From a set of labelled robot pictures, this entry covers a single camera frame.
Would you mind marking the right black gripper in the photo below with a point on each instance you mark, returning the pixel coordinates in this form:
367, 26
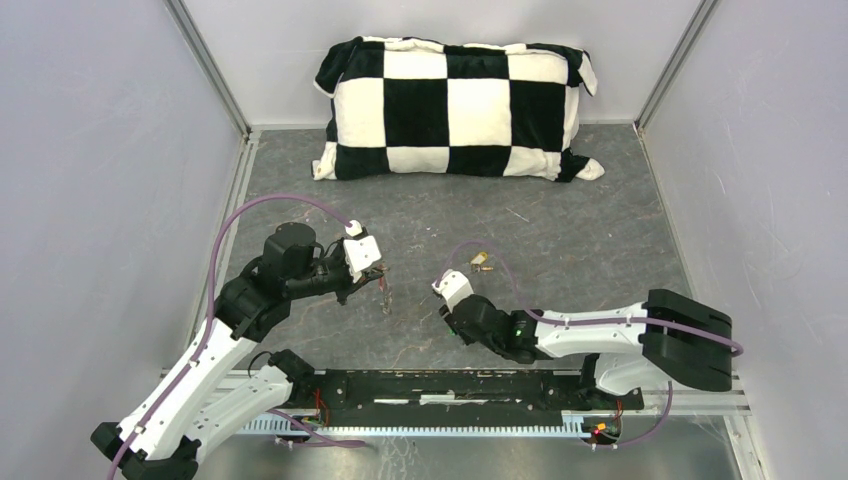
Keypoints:
466, 339

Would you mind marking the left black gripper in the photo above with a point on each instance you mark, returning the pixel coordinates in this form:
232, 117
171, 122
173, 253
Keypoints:
372, 273

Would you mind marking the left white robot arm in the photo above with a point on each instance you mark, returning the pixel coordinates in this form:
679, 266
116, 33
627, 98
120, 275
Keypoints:
176, 428

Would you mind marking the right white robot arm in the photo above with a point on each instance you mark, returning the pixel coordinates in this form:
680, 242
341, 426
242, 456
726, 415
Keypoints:
668, 337

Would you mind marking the yellow tagged key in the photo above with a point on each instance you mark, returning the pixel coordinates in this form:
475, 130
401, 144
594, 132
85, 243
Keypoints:
478, 263

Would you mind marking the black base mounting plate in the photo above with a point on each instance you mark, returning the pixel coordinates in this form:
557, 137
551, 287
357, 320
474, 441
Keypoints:
452, 398

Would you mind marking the black and white checkered pillow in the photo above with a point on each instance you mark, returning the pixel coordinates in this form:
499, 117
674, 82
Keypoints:
411, 105

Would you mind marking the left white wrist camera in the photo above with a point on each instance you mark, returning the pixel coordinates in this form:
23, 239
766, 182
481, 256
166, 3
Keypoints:
361, 255

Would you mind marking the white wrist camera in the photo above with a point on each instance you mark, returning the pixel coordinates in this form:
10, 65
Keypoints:
361, 255
452, 287

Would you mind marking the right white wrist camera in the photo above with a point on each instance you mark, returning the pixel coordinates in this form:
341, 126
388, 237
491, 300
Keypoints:
452, 287

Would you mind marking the white slotted cable duct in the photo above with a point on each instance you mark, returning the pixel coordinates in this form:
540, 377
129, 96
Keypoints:
566, 427

